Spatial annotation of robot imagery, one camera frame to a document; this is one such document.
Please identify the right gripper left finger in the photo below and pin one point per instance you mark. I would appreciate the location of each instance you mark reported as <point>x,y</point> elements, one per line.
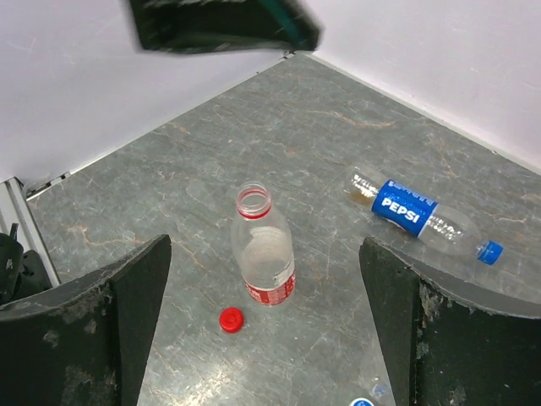
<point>86,342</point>

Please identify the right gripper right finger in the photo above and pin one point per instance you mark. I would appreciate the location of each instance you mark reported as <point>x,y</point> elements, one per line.
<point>446,341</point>

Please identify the clear Pocari Sweat bottle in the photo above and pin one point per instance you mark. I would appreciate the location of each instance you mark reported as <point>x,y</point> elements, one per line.
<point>373,377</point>

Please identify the blue white Pocari cap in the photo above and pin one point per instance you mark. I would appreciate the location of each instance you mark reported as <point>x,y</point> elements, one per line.
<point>361,402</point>

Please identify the red bottle cap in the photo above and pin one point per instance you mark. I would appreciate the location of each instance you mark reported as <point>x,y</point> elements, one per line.
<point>231,320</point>

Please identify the red label water bottle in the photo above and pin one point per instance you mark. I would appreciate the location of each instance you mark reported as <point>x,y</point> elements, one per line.
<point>262,246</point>

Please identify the Pepsi bottle blue label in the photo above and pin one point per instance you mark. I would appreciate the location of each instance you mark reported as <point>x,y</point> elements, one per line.
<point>438,226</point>

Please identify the aluminium frame rail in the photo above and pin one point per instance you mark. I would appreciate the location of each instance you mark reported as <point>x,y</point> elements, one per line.
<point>14,209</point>

